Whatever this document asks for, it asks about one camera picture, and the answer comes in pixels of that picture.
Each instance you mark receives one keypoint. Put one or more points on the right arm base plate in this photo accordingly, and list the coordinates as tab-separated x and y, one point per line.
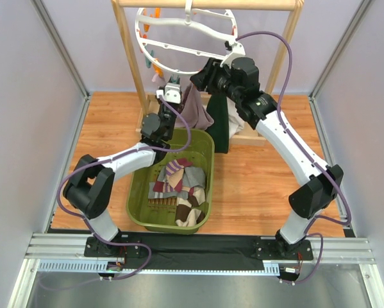
270	248

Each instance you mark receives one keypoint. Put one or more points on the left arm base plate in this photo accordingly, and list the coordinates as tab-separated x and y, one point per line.
95	248

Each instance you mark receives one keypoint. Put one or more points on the black cloth strip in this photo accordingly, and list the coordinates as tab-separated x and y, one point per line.
198	252

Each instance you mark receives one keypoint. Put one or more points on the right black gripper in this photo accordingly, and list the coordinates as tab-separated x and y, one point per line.
203	76

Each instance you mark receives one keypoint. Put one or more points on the brown beige patterned sock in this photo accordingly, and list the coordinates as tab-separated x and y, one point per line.
188	212

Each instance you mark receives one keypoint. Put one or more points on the white round clip hanger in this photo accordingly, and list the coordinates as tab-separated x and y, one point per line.
180	42

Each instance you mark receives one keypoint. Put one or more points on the teal clothes clip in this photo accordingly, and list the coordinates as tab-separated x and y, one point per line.
175	78

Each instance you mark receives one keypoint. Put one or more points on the maroon purple striped sock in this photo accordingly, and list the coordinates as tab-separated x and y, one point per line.
170	178

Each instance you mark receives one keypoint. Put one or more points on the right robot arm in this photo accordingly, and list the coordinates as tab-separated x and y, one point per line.
318	182

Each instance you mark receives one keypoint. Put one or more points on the grey striped sock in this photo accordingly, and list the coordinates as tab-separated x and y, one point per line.
193	176

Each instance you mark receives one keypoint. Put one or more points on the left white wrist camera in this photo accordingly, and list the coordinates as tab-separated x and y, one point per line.
170	92

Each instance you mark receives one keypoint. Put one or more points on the dark green sock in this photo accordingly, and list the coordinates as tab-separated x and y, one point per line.
218	110

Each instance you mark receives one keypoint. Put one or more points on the pink sock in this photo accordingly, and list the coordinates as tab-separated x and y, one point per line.
190	114

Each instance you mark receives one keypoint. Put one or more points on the white sock on hanger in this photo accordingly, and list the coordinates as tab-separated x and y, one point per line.
235	123

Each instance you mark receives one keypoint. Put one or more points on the aluminium frame rail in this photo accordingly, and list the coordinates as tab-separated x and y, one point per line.
148	252

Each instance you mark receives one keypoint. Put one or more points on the green plastic basket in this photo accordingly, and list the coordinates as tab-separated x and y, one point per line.
158	215

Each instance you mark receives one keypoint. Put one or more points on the orange clip left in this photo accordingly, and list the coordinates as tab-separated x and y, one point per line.
158	71

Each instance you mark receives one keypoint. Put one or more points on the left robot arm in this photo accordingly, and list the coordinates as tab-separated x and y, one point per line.
89	187

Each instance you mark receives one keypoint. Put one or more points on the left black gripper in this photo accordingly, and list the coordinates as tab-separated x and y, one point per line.
167	106

